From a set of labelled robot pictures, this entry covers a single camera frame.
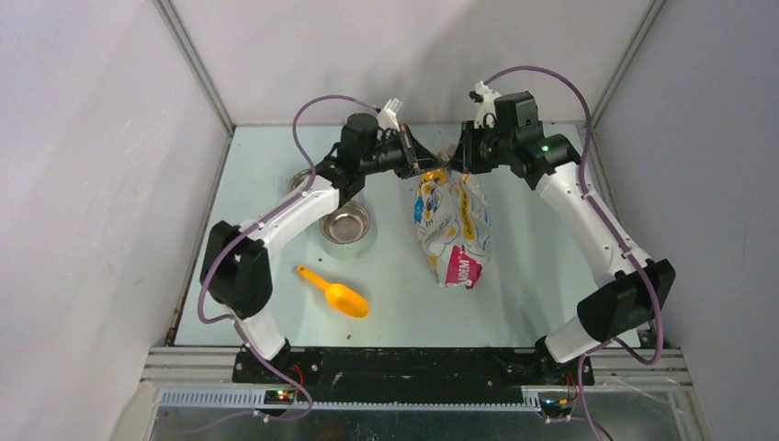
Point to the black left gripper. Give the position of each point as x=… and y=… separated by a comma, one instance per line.
x=413, y=161

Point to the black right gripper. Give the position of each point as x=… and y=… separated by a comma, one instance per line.
x=466, y=159

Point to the white yellow pet food bag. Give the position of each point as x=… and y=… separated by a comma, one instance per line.
x=453, y=226

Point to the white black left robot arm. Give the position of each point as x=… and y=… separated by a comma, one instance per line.
x=236, y=270

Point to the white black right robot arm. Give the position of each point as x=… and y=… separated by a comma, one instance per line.
x=631, y=285

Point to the steel bowl in green stand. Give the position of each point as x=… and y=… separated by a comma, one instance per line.
x=348, y=231

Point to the small steel bowl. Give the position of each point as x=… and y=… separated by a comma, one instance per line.
x=302, y=183

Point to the orange plastic scoop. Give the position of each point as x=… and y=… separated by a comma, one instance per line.
x=339, y=296

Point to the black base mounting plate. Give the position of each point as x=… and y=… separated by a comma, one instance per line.
x=413, y=374

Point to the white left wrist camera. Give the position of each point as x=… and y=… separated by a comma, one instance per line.
x=387, y=117

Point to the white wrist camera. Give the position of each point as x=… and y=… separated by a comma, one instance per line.
x=485, y=98
x=387, y=117

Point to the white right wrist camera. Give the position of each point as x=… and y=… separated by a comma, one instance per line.
x=485, y=98

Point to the aluminium frame post right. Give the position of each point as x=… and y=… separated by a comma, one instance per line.
x=627, y=58

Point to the aluminium frame post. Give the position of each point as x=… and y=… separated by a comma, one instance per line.
x=627, y=58
x=177, y=28

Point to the aluminium frame post left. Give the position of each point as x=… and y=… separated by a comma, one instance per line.
x=177, y=28

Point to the grey slotted cable duct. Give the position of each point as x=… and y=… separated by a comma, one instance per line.
x=262, y=399

